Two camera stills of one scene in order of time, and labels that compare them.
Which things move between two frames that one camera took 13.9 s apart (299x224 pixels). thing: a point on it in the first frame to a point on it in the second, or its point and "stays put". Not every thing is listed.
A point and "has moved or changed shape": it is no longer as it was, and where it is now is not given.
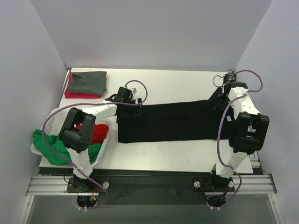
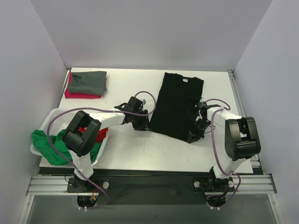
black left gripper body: x=129 y=108 to x=140 y=122
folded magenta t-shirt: x=77 y=95 stays put
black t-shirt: x=171 y=121 has moved or changed shape
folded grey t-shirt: x=90 y=82 stays put
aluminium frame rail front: x=244 y=185 stays put
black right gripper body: x=218 y=100 to x=199 y=130
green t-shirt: x=57 y=153 stays put
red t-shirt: x=99 y=133 stays put
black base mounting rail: x=123 y=186 stays put
